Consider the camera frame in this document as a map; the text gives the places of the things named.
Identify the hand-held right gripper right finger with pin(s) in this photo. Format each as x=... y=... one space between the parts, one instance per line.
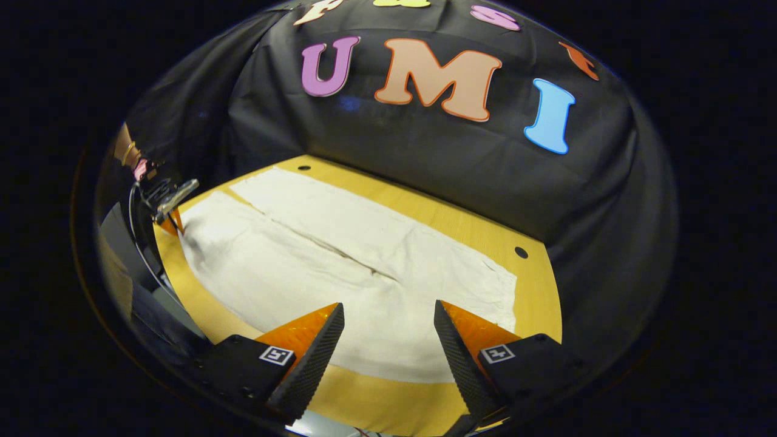
x=464 y=364

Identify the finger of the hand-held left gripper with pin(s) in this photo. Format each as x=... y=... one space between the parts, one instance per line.
x=173 y=224

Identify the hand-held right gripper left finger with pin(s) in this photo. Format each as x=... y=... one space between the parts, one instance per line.
x=312 y=358

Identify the cream white jeans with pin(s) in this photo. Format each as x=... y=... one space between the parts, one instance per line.
x=340 y=285

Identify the black backdrop cloth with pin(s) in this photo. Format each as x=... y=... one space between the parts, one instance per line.
x=425 y=158

